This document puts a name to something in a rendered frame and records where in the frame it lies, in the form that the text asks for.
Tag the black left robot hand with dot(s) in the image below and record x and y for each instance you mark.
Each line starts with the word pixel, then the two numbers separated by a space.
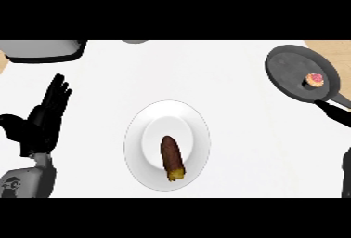
pixel 43 121

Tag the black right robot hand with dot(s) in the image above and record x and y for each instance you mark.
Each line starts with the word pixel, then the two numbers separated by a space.
pixel 346 173

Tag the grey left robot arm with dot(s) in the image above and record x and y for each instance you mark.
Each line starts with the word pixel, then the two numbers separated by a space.
pixel 28 181

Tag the white oval plate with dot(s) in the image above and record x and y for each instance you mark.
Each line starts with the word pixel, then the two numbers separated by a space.
pixel 150 130

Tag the small pink-topped cupcake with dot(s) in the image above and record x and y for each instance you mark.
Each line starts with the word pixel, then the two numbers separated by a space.
pixel 314 80

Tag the dark grey pan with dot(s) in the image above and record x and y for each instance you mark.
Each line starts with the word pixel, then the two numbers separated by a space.
pixel 292 71

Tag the grey appliance with black rim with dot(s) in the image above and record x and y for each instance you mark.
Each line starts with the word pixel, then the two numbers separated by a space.
pixel 38 49

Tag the small grey rounded object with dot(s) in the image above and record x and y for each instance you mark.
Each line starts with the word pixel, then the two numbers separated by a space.
pixel 134 41

